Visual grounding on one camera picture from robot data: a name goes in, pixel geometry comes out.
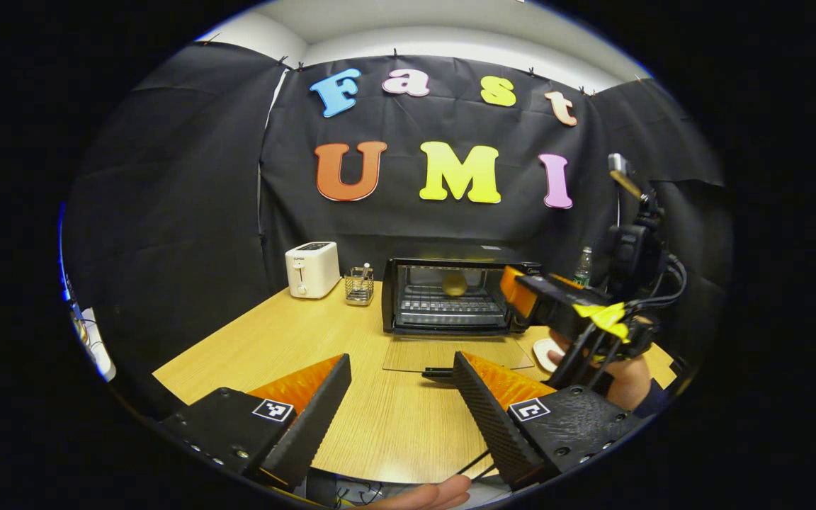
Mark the black backdrop cloth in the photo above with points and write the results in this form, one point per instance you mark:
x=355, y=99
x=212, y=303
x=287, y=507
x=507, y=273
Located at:
x=181, y=198

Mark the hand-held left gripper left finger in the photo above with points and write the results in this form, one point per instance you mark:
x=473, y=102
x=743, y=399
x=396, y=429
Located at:
x=312, y=418

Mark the white plate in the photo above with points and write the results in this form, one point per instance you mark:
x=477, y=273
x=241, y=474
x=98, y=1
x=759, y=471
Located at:
x=542, y=352

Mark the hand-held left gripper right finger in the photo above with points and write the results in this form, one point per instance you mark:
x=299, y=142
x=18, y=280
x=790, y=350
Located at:
x=489, y=418

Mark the clear plastic water bottle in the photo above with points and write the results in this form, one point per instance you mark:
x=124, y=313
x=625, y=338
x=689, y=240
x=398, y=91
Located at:
x=582, y=273

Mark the small black object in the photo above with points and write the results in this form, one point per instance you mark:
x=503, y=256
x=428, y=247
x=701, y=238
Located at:
x=678, y=366

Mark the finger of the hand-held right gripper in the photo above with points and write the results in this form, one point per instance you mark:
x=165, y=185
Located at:
x=557, y=301
x=569, y=280

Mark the white toaster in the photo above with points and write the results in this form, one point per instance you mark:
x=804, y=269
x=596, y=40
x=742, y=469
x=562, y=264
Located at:
x=312, y=270

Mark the black electric oven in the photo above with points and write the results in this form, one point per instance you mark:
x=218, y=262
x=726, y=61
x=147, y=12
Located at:
x=443, y=312

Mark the round bread bun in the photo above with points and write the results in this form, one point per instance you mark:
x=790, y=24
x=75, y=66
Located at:
x=454, y=283

